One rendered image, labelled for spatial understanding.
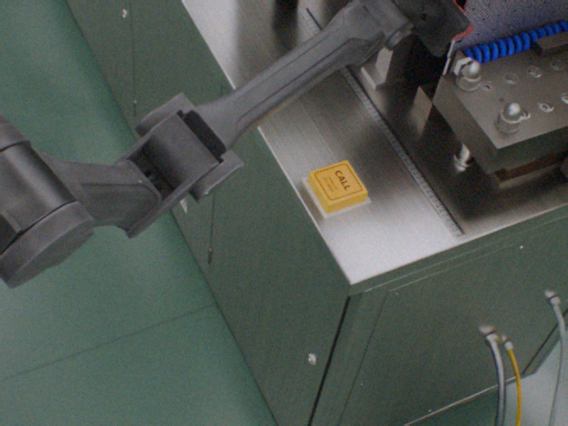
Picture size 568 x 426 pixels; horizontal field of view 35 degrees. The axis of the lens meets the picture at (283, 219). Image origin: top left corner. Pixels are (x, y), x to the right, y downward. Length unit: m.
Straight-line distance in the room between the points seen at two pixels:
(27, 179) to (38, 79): 2.19
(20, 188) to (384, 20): 0.71
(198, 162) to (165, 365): 1.29
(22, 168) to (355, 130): 0.93
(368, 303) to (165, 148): 0.53
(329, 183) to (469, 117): 0.23
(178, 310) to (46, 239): 1.70
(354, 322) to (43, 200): 0.88
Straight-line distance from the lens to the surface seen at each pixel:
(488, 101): 1.44
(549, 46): 1.54
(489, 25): 1.50
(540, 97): 1.47
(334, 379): 1.63
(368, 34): 1.21
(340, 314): 1.49
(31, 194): 0.65
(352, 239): 1.38
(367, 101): 1.56
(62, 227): 0.64
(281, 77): 1.11
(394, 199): 1.44
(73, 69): 2.86
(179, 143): 1.01
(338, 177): 1.41
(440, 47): 1.38
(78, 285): 2.38
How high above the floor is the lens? 2.01
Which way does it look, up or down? 53 degrees down
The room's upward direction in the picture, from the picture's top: 10 degrees clockwise
